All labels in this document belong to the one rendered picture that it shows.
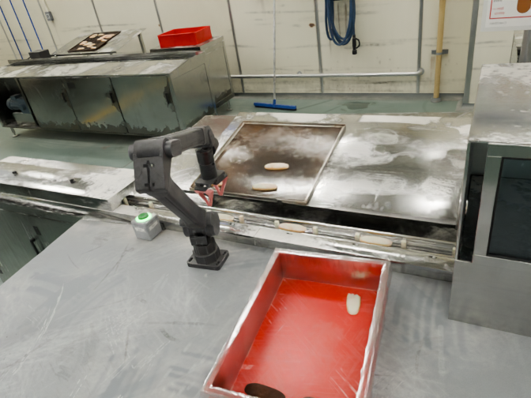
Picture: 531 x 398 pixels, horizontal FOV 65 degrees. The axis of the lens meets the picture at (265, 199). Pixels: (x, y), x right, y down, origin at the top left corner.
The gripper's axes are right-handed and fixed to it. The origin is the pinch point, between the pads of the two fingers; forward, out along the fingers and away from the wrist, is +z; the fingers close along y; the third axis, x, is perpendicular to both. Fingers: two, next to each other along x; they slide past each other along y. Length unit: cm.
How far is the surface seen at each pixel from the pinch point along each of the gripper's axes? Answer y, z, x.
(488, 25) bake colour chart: 84, -37, -80
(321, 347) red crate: -40, 11, -54
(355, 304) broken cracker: -25, 10, -58
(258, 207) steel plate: 13.7, 11.0, -9.0
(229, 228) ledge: -6.8, 6.9, -8.6
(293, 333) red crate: -39, 11, -46
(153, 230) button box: -13.6, 8.2, 20.3
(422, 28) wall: 370, 18, -16
